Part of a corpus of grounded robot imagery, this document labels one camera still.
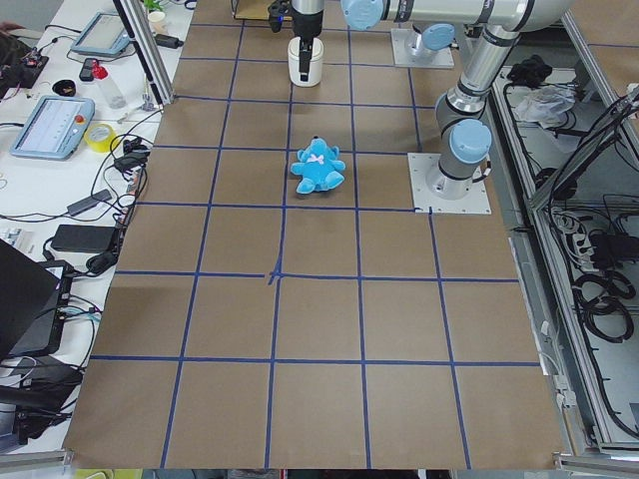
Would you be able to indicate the white mini trash can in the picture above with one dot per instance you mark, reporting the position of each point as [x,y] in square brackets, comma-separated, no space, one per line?
[314,62]

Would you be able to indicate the far blue teach pendant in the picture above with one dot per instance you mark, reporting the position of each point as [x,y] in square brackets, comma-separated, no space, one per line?
[104,36]

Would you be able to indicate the blue teach pendant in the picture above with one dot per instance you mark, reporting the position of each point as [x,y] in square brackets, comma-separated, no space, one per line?
[55,128]
[104,36]

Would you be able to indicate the near blue teach pendant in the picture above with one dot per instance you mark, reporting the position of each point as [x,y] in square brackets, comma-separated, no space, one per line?
[55,128]

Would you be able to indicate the black power adapter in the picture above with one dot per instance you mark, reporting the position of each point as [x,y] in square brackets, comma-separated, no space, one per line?
[87,239]

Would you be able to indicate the black laptop computer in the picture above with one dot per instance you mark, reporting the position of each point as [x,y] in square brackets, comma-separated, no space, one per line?
[33,296]

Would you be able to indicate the white crumpled cloth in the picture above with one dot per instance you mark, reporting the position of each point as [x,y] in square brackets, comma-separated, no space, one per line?
[547,106]

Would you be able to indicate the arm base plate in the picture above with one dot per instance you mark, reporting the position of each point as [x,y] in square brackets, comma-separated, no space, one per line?
[427,49]
[435,193]

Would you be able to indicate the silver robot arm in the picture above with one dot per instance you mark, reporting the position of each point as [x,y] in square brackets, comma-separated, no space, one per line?
[505,20]
[465,140]

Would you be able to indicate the clear plastic bottle red cap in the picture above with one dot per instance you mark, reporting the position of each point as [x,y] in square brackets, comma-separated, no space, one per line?
[111,92]

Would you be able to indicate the aluminium frame post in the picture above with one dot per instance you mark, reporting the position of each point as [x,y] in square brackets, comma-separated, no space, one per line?
[134,18]

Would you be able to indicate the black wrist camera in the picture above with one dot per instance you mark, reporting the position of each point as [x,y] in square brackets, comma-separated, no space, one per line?
[278,11]

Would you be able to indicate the yellow tape roll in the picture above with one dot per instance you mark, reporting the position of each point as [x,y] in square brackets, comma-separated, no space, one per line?
[101,138]

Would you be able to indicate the blue teddy bear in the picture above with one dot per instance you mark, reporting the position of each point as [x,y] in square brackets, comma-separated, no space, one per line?
[319,167]

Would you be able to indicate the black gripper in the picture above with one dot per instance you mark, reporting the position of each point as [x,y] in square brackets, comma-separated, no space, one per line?
[308,20]

